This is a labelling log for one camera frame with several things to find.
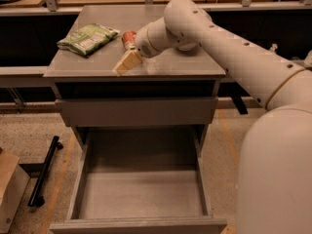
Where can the grey drawer cabinet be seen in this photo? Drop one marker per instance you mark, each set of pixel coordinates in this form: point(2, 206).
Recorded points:
point(173, 74)

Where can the green chip bag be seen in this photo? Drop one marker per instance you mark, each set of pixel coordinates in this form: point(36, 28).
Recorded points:
point(88, 39)

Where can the black metal bar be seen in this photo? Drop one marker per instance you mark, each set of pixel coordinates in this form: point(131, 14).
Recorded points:
point(36, 200)

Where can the white bowl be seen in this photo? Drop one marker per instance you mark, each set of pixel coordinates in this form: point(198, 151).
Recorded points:
point(187, 47)

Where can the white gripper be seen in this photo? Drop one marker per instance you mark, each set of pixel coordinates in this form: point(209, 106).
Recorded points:
point(142, 44)

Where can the red coke can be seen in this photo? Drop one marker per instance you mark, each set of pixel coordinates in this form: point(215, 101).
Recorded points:
point(128, 40)

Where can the brown cardboard box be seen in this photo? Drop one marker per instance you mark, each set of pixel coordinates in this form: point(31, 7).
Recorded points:
point(13, 181)

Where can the closed grey top drawer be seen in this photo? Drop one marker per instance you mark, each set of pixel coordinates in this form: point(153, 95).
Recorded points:
point(132, 112)

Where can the open grey middle drawer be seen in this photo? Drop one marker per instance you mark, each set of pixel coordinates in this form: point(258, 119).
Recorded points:
point(140, 181)

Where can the grey metal shelf rail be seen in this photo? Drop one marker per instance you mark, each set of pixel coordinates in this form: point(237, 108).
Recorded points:
point(24, 77)

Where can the clear sanitizer bottle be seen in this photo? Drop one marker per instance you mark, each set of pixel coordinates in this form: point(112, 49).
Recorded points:
point(273, 48)

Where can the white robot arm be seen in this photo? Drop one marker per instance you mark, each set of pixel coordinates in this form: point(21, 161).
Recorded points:
point(275, 170)

